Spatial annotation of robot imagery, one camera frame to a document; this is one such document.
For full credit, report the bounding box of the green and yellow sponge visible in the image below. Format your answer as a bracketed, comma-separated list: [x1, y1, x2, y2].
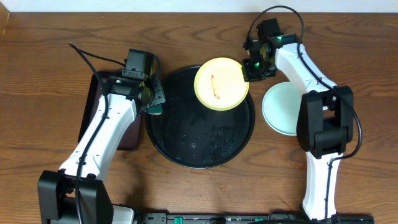
[146, 105, 162, 115]

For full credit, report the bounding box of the mint green plate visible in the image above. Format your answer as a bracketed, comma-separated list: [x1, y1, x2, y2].
[262, 82, 302, 136]

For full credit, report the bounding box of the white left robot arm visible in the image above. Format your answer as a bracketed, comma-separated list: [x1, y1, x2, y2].
[37, 49, 165, 223]

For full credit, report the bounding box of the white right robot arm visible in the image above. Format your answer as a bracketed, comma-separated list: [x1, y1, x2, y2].
[242, 19, 358, 221]

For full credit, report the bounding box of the black rectangular tray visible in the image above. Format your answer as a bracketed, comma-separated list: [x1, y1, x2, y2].
[78, 75, 143, 151]

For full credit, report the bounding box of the round black tray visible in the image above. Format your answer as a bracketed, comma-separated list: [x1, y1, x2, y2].
[145, 66, 255, 169]

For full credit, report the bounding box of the yellow plate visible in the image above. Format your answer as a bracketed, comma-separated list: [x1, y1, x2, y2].
[193, 57, 249, 111]

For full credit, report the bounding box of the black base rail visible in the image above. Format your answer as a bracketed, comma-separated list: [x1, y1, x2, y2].
[132, 212, 375, 224]

